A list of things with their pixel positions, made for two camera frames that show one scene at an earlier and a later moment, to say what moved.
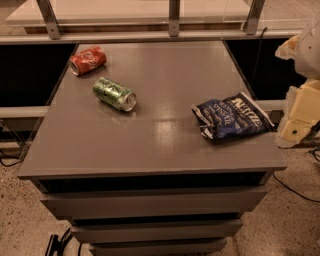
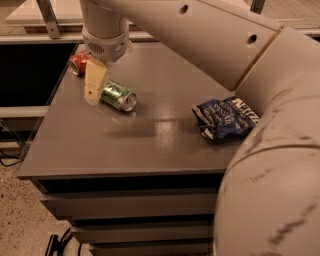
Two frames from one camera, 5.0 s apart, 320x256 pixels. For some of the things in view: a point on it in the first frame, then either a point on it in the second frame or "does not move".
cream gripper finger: [302, 113] -> [108, 50]
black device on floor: [57, 245] does not move
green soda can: [115, 94] does not move
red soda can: [88, 60] does not move
